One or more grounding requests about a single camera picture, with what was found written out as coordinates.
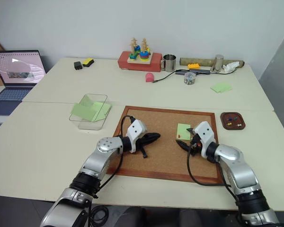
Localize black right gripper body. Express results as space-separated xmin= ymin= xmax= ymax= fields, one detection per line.
xmin=189 ymin=133 xmax=203 ymax=156

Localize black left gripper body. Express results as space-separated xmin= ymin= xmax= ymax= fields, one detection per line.
xmin=135 ymin=133 xmax=151 ymax=152

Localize brown rounded tray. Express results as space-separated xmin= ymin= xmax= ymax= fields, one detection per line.
xmin=220 ymin=112 xmax=246 ymax=131

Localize clear jar of pushpins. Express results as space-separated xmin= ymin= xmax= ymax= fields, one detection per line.
xmin=183 ymin=71 xmax=196 ymax=85

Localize green sticky note stack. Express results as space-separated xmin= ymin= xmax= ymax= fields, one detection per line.
xmin=210 ymin=81 xmax=233 ymax=94

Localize clear plastic box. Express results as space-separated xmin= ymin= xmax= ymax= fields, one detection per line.
xmin=69 ymin=94 xmax=109 ymax=131

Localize red rectangular box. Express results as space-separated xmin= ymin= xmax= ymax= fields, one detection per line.
xmin=117 ymin=51 xmax=163 ymax=73

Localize wood-framed cork board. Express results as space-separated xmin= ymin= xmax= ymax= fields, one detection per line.
xmin=106 ymin=105 xmax=224 ymax=185

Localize cardboard tube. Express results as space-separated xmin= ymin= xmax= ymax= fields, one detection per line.
xmin=179 ymin=57 xmax=246 ymax=69

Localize steel mug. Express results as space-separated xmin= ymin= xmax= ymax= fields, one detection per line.
xmin=160 ymin=53 xmax=177 ymax=72

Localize steel cylinder cup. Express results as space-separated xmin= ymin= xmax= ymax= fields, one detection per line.
xmin=210 ymin=54 xmax=225 ymax=73

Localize crumpled white tissue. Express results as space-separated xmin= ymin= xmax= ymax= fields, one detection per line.
xmin=222 ymin=61 xmax=240 ymax=73

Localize yellow and black eraser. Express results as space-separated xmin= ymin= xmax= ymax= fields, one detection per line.
xmin=82 ymin=57 xmax=95 ymax=68

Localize open laptop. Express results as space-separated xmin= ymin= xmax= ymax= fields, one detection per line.
xmin=0 ymin=50 xmax=47 ymax=116

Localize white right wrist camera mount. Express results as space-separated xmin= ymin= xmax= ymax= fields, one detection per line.
xmin=193 ymin=121 xmax=217 ymax=158

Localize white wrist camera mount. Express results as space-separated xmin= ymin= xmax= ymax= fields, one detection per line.
xmin=126 ymin=120 xmax=148 ymax=154
xmin=193 ymin=121 xmax=217 ymax=158

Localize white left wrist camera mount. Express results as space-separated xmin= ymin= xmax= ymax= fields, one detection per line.
xmin=126 ymin=120 xmax=148 ymax=154

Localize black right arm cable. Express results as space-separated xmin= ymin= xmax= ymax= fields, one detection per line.
xmin=186 ymin=146 xmax=231 ymax=187

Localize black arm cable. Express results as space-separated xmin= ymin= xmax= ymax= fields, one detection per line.
xmin=89 ymin=115 xmax=136 ymax=224
xmin=186 ymin=146 xmax=231 ymax=187

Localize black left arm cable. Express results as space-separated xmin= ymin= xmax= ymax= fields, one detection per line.
xmin=89 ymin=115 xmax=136 ymax=224

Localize thin black cable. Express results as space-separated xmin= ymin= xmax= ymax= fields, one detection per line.
xmin=151 ymin=68 xmax=238 ymax=84

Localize wooden ring stacking toy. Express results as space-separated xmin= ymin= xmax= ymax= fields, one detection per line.
xmin=127 ymin=37 xmax=155 ymax=64

